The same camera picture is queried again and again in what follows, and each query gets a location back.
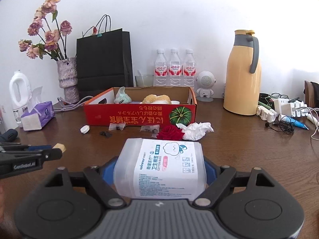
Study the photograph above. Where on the water bottle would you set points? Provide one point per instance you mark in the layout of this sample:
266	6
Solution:
160	69
175	68
189	69

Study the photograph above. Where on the left water bottle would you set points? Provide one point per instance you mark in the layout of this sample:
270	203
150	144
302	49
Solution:
160	69

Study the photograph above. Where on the cotton swab plastic box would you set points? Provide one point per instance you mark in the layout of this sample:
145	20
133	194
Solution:
160	169

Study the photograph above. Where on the small black clip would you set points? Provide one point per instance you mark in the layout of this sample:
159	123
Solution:
106	134

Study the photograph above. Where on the red cardboard pumpkin box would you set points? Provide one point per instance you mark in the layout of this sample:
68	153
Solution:
102	110

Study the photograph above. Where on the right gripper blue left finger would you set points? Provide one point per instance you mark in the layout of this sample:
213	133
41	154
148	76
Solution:
107	171

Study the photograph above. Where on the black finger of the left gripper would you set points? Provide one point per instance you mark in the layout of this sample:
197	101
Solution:
16	152

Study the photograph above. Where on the yellow white plush toy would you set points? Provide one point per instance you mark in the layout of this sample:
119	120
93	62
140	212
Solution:
154	99

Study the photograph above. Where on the white tissue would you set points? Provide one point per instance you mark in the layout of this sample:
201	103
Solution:
195	131

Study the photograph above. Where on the yellow thermos jug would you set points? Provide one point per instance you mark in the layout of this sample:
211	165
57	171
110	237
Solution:
243	75

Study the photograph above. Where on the purple tissue pack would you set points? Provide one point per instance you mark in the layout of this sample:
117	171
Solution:
38	112

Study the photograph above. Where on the white detergent bottle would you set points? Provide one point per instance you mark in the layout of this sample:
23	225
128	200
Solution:
20	93

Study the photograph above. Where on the right water bottle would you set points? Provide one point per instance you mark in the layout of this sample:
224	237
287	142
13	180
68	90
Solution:
189	69

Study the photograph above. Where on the white bottle cap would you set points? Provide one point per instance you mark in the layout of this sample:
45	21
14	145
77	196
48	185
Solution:
85	129

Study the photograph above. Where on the small clear plastic bag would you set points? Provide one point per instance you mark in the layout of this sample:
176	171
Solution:
116	126

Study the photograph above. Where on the grey glass cup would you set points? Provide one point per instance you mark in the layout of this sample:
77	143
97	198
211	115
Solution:
144	80

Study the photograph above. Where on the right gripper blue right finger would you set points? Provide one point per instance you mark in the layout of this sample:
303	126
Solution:
212	171

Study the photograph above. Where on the black paper shopping bag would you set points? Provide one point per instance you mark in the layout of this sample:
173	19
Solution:
103	59

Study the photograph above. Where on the dried pink flower bouquet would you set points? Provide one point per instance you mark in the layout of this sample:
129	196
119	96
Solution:
51	33

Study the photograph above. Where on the red fabric rose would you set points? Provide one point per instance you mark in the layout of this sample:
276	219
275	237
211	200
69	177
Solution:
170	132

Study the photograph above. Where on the purple white ceramic vase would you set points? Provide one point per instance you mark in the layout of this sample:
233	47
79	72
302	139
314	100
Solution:
67	77

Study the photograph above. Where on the small beige eraser block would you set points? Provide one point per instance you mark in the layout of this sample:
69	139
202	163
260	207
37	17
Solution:
60	146

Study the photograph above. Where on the white astronaut speaker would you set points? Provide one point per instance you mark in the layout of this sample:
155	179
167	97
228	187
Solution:
205	82

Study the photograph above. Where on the pale green plastic bag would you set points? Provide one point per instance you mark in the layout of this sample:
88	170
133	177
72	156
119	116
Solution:
121	97

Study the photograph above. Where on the middle water bottle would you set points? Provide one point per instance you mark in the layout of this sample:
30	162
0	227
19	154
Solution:
175	68

